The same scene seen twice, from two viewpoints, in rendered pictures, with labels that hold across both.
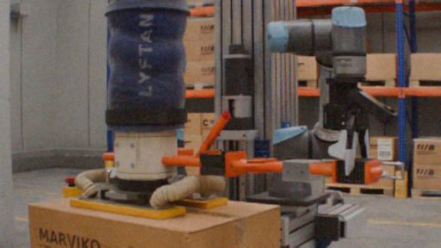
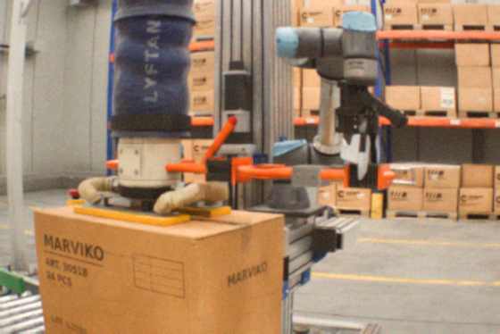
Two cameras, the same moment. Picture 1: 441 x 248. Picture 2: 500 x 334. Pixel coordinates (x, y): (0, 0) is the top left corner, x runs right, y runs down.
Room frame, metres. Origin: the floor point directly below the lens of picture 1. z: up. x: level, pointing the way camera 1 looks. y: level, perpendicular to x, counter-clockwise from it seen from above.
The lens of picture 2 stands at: (0.16, 0.05, 1.28)
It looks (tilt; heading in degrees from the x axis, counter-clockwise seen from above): 3 degrees down; 358
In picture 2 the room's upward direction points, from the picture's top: straight up
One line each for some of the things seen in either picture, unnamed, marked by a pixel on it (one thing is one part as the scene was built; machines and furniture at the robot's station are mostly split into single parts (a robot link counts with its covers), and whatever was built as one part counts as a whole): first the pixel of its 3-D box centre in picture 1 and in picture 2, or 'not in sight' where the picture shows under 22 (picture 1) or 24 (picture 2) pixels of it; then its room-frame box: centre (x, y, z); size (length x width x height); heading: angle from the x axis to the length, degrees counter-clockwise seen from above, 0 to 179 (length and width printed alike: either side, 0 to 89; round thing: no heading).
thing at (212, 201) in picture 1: (169, 193); (171, 202); (1.66, 0.23, 1.10); 0.34 x 0.10 x 0.05; 59
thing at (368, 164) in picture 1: (356, 170); (367, 175); (1.26, -0.23, 1.20); 0.08 x 0.07 x 0.05; 59
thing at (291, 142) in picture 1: (292, 145); (291, 159); (2.01, -0.14, 1.20); 0.13 x 0.12 x 0.14; 86
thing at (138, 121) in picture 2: (146, 115); (150, 123); (1.58, 0.28, 1.32); 0.23 x 0.23 x 0.04
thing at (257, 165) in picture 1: (231, 158); (236, 166); (1.57, 0.05, 1.20); 0.93 x 0.30 x 0.04; 59
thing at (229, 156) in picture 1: (222, 163); (228, 170); (1.44, 0.07, 1.20); 0.10 x 0.08 x 0.06; 149
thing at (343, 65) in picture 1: (349, 67); (360, 70); (1.27, -0.21, 1.43); 0.08 x 0.08 x 0.05
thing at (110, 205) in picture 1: (123, 201); (127, 208); (1.49, 0.33, 1.10); 0.34 x 0.10 x 0.05; 59
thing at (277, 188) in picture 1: (289, 180); (288, 192); (2.01, -0.13, 1.09); 0.15 x 0.15 x 0.10
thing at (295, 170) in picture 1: (301, 170); (311, 176); (1.33, -0.11, 1.20); 0.07 x 0.07 x 0.04; 59
